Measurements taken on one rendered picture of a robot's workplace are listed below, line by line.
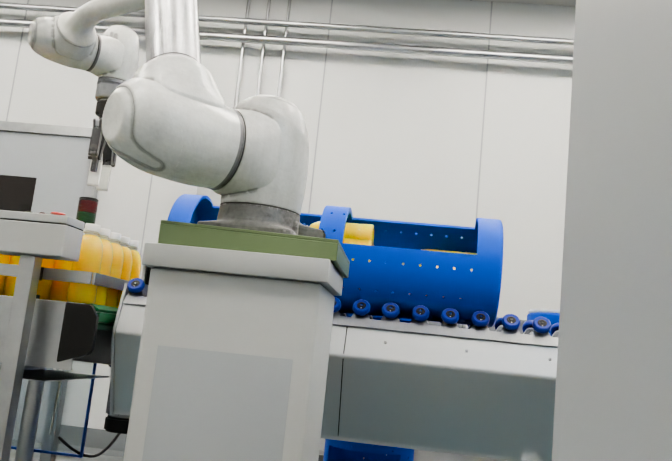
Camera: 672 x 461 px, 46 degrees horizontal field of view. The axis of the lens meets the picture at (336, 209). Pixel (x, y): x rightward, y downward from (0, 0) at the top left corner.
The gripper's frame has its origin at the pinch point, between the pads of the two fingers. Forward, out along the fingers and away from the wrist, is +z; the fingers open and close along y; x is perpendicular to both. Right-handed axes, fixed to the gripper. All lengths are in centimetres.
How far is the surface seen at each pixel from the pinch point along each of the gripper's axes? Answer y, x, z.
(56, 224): -17.9, 0.5, 15.8
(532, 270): 343, -156, -26
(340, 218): 6, -65, 4
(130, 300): 4.3, -12.1, 31.2
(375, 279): 3, -75, 19
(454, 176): 342, -99, -85
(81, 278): -4.8, -2.0, 27.3
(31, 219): -18.0, 6.9, 15.2
